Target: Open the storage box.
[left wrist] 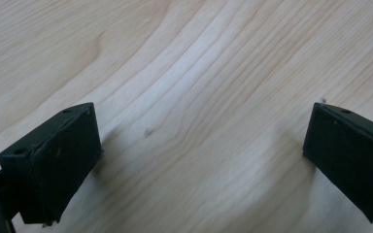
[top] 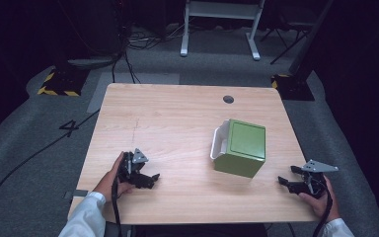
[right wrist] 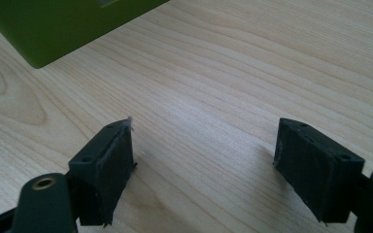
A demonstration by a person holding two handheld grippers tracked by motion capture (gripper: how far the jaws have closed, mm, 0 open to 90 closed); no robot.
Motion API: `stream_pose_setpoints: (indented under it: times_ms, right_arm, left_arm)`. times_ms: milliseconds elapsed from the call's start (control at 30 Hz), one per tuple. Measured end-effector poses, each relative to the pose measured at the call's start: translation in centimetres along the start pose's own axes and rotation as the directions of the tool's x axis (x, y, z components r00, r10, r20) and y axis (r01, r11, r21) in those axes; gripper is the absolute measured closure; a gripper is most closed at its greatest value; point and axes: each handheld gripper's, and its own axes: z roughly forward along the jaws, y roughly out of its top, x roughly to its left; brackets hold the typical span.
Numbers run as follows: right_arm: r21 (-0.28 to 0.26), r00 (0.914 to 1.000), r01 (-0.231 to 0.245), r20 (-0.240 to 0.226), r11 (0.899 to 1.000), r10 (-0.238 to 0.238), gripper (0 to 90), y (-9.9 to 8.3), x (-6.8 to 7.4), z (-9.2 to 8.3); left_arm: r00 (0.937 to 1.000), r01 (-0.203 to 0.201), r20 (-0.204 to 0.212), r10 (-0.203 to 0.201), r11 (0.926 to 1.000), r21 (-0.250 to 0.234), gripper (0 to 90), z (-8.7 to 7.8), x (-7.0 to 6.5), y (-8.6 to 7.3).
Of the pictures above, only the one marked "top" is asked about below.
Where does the grey tape strip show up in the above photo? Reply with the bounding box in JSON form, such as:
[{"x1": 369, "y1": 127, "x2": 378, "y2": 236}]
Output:
[{"x1": 62, "y1": 189, "x2": 90, "y2": 200}]

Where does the green storage box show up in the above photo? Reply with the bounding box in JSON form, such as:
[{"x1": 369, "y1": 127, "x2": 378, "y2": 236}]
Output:
[{"x1": 212, "y1": 118, "x2": 267, "y2": 179}]

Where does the white metal table frame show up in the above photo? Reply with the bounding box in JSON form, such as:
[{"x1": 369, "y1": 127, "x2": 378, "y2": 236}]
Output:
[{"x1": 180, "y1": 0, "x2": 266, "y2": 61}]

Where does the long black floor cable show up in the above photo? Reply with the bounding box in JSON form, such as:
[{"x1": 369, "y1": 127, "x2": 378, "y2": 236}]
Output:
[{"x1": 0, "y1": 109, "x2": 101, "y2": 233}]

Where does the bundle of floor cables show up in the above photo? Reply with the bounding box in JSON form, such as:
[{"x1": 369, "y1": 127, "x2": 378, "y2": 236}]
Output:
[{"x1": 111, "y1": 23, "x2": 187, "y2": 85}]

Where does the black floor tape mark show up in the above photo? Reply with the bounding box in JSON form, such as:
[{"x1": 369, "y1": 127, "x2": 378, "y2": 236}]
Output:
[{"x1": 58, "y1": 119, "x2": 80, "y2": 139}]

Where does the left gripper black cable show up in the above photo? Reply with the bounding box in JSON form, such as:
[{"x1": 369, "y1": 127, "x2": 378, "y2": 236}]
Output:
[{"x1": 111, "y1": 177, "x2": 123, "y2": 237}]

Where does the black folding tripod stand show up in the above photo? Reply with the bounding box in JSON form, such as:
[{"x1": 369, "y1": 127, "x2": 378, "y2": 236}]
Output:
[{"x1": 260, "y1": 13, "x2": 314, "y2": 65}]

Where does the person's right hand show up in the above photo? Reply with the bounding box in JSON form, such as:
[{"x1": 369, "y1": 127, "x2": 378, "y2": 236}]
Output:
[{"x1": 297, "y1": 175, "x2": 341, "y2": 222}]

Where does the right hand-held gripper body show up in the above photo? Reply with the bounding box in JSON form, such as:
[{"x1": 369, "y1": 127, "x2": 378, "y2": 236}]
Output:
[{"x1": 298, "y1": 159, "x2": 340, "y2": 198}]

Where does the person's left hand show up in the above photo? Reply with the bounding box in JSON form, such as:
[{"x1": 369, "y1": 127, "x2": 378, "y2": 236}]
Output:
[{"x1": 93, "y1": 150, "x2": 136, "y2": 202}]

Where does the black stand striped base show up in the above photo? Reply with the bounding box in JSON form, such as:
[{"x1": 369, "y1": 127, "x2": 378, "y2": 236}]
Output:
[
  {"x1": 270, "y1": 0, "x2": 336, "y2": 102},
  {"x1": 37, "y1": 48, "x2": 91, "y2": 98}
]

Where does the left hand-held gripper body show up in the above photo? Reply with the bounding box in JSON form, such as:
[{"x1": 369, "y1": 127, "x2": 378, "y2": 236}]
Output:
[{"x1": 117, "y1": 147, "x2": 150, "y2": 186}]

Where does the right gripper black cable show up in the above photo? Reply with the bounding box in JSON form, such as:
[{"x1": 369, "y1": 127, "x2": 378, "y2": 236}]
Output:
[{"x1": 311, "y1": 188, "x2": 334, "y2": 237}]

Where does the white drawer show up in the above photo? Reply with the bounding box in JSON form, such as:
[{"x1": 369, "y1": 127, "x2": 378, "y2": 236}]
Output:
[{"x1": 209, "y1": 119, "x2": 232, "y2": 162}]

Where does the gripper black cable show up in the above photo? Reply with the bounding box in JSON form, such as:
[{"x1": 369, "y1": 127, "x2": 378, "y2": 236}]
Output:
[
  {"x1": 111, "y1": 177, "x2": 123, "y2": 237},
  {"x1": 311, "y1": 188, "x2": 334, "y2": 237}
]

